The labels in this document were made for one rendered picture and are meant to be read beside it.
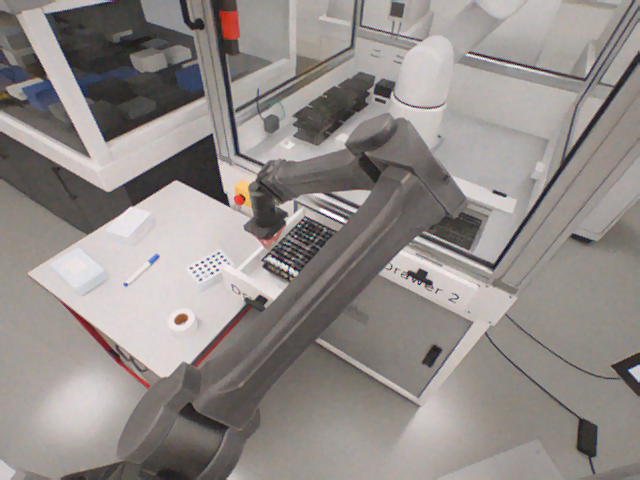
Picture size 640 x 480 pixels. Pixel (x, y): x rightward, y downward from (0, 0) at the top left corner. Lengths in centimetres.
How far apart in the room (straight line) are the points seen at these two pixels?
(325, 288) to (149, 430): 20
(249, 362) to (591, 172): 67
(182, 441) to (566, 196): 74
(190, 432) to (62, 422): 161
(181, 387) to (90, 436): 154
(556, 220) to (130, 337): 107
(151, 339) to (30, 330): 129
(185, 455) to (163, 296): 79
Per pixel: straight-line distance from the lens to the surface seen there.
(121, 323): 114
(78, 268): 127
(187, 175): 174
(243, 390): 37
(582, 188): 81
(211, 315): 107
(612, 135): 76
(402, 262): 102
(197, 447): 41
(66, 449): 194
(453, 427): 184
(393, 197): 33
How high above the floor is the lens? 166
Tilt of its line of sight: 47 degrees down
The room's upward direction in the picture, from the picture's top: 5 degrees clockwise
